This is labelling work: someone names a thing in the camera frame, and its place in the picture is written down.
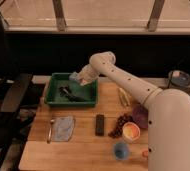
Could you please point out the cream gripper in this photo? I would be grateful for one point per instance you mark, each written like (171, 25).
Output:
(82, 81)

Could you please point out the blue grey sponge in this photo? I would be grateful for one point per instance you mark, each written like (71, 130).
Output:
(73, 76)

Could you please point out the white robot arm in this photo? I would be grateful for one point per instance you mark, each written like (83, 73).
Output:
(168, 113)

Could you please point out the dark object in tray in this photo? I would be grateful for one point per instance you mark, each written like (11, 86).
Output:
(64, 91)

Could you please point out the green plastic tray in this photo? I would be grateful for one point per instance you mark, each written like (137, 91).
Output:
(53, 98)

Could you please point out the pale yellow banana toy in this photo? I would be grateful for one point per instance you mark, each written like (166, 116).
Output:
(124, 98)

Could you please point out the black rectangular remote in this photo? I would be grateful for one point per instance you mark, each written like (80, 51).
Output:
(99, 128)

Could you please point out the blue folded cloth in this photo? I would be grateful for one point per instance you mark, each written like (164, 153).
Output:
(63, 129)

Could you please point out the dark red grape bunch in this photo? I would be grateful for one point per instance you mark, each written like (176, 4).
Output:
(117, 131)

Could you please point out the purple plate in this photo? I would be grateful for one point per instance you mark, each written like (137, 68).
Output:
(140, 116)

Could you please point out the black office chair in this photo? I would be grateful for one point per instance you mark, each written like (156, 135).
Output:
(10, 125)

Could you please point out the blue cup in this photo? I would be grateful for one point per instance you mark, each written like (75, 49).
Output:
(121, 151)

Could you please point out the grey pot with lid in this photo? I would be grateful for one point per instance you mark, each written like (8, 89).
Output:
(178, 79)

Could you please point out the metal spoon wooden handle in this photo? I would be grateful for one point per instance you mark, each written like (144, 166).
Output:
(50, 130)

